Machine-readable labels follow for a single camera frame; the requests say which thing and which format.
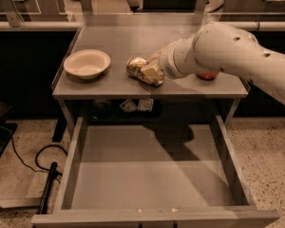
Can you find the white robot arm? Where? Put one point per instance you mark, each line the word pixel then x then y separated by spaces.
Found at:
pixel 222 48

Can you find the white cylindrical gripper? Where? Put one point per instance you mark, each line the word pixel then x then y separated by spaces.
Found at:
pixel 167 63

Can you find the white horizontal rail right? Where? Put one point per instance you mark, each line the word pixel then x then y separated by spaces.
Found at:
pixel 257 26

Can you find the crushed orange metallic can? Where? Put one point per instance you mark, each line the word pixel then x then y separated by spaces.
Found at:
pixel 134 68

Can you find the white horizontal rail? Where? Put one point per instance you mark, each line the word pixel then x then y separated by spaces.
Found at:
pixel 257 26
pixel 41 26

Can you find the black bar on floor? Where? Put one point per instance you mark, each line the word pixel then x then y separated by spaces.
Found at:
pixel 52 175

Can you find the grey counter cabinet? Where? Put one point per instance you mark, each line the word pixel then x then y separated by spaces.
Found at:
pixel 122 36

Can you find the white bowl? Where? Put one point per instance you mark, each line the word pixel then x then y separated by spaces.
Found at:
pixel 87 64

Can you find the white label card left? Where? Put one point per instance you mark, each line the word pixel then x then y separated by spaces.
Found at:
pixel 128 106

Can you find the grey open top drawer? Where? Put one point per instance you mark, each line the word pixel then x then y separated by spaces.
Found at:
pixel 157 175

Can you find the white label card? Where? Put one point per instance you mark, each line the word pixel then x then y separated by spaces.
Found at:
pixel 128 106
pixel 145 104

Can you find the white horizontal rail left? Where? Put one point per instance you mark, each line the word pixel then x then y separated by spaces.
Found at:
pixel 41 26

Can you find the white label card right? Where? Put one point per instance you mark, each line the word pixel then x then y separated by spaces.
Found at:
pixel 145 104

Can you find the red apple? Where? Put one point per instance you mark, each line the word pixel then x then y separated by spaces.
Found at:
pixel 208 76

